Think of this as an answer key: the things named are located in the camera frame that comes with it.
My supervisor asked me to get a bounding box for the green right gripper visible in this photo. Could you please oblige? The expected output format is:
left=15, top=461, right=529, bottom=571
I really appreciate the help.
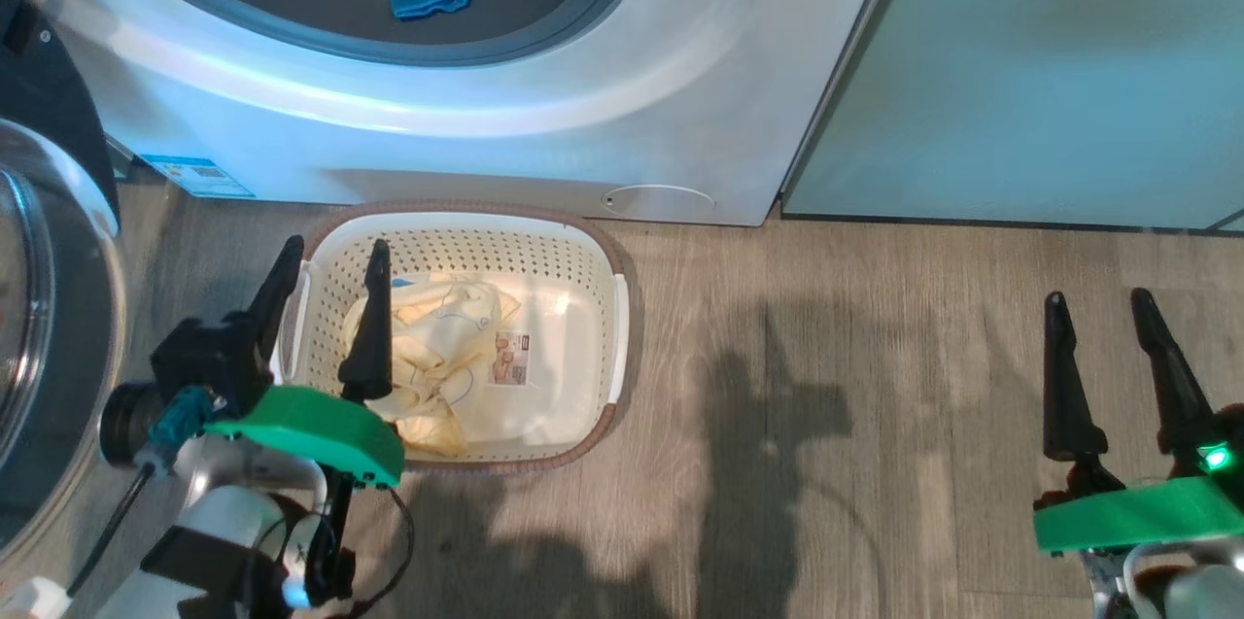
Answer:
left=1033, top=287, right=1244, bottom=554

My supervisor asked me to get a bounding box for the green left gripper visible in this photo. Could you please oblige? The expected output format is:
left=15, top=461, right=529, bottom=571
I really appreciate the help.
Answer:
left=204, top=235, right=405, bottom=490

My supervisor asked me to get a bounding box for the pale yellow garment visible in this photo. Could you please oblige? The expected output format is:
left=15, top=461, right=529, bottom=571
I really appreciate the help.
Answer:
left=342, top=271, right=523, bottom=458

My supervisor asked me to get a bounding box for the round dark washing machine door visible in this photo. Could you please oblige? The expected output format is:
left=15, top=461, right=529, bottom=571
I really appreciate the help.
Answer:
left=0, top=0, right=127, bottom=562

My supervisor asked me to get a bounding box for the white front-load washing machine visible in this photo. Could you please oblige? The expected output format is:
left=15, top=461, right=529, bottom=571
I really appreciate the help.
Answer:
left=29, top=0, right=919, bottom=227

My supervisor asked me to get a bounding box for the printed basket label sticker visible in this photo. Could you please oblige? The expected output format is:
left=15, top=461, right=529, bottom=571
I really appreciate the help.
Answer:
left=491, top=331, right=532, bottom=387

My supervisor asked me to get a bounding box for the blue white energy label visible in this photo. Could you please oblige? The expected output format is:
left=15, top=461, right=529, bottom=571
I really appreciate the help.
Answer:
left=141, top=155, right=256, bottom=199

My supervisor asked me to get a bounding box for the cream perforated laundry basket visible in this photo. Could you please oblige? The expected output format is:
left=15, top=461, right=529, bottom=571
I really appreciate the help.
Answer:
left=272, top=201, right=633, bottom=472

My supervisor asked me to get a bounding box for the pale green cabinet panel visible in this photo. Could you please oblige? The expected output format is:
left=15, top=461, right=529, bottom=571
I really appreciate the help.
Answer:
left=782, top=0, right=1244, bottom=231

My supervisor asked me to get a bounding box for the round white filter cover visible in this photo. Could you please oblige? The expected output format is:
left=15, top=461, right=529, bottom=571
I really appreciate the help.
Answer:
left=601, top=185, right=717, bottom=222

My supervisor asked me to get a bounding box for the teal cable connector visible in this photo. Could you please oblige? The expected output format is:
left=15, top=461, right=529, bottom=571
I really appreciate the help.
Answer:
left=144, top=386, right=217, bottom=474

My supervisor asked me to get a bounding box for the thin black looped cable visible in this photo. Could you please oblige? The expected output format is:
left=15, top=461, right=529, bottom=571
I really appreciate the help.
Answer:
left=350, top=488, right=417, bottom=615

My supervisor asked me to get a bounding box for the thin black camera cable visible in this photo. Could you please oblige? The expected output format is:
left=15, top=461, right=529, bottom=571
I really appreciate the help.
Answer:
left=66, top=464, right=156, bottom=596

